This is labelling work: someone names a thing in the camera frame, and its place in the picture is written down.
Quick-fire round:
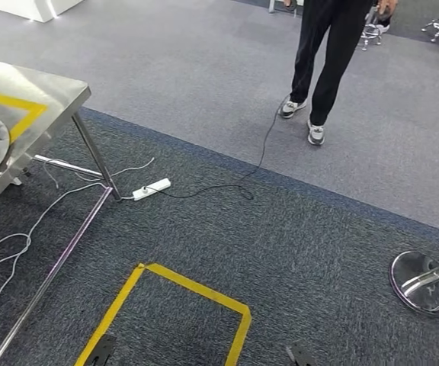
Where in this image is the white lit plinth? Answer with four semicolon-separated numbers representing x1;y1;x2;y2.
0;0;86;24

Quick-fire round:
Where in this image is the long white power strip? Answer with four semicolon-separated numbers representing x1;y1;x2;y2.
132;178;172;203

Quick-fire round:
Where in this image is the chrome stanchion post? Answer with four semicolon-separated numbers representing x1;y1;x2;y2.
388;250;439;318

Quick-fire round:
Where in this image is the standing person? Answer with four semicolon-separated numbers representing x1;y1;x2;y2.
279;0;399;148

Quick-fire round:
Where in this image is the black robot foot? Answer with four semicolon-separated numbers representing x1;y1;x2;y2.
84;333;118;366
286;343;316;366

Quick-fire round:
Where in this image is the black robot right foot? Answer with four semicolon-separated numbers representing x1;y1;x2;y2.
286;343;316;366

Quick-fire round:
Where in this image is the black robot left foot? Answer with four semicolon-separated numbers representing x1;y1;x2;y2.
84;333;118;366

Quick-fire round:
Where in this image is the thin white cable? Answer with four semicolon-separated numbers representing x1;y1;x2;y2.
42;156;156;191

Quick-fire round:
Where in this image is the stainless steel workbench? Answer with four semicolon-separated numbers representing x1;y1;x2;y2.
0;55;123;366

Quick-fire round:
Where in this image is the black power cable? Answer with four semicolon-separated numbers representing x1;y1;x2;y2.
144;93;293;202

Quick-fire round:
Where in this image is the long white cable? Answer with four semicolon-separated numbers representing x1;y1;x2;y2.
0;181;108;327

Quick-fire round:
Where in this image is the yellow floor tape square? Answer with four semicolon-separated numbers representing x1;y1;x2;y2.
74;262;253;366

